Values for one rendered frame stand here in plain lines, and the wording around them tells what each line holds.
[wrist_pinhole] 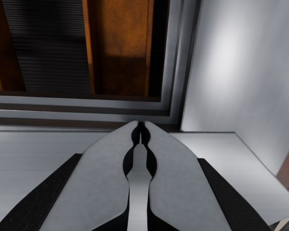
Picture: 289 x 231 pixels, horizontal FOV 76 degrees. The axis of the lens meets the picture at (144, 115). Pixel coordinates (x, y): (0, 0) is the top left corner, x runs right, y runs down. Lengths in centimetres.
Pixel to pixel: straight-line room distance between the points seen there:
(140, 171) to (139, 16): 20
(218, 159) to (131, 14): 21
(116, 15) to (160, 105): 17
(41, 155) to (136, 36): 20
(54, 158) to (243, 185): 16
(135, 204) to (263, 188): 12
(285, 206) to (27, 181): 24
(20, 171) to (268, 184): 22
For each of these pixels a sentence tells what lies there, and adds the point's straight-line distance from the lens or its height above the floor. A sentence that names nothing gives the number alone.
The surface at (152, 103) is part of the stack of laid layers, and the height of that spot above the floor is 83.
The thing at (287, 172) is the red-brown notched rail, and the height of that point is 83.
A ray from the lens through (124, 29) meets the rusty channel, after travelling 29.
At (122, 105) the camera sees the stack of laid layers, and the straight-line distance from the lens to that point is 15.
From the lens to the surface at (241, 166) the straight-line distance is 18.
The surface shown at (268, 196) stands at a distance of 22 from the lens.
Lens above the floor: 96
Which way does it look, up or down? 61 degrees down
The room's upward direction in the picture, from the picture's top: 180 degrees counter-clockwise
